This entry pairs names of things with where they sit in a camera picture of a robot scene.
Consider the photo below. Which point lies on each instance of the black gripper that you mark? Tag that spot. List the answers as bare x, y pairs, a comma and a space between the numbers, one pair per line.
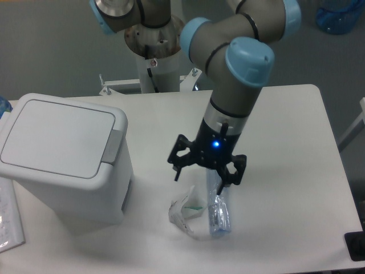
214, 148

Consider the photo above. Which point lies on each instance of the white push-lid trash can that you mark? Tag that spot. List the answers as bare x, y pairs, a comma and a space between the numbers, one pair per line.
72, 155

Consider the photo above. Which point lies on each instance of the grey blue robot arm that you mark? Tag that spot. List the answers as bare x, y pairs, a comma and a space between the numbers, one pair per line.
234, 53

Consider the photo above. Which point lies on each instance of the crumpled white paper carton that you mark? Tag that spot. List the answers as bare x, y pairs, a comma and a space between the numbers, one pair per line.
190, 205

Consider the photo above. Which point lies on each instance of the clear crushed plastic bottle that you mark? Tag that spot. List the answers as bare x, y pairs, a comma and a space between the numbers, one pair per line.
218, 205

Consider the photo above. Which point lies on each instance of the black device at edge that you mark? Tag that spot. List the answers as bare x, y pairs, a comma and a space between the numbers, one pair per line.
355, 245

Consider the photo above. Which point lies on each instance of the blue water jug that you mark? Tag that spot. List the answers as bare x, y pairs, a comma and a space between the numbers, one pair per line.
338, 17

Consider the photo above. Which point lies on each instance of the white notebook in plastic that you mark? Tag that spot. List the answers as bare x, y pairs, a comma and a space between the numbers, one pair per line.
12, 234

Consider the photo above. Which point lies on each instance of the blue bottle at left edge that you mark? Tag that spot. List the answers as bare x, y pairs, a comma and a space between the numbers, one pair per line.
5, 106

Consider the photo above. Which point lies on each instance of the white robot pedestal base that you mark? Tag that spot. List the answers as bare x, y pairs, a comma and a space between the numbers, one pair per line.
157, 54

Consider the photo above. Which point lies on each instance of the white frame at right edge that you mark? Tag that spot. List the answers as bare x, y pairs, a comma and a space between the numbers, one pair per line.
353, 130

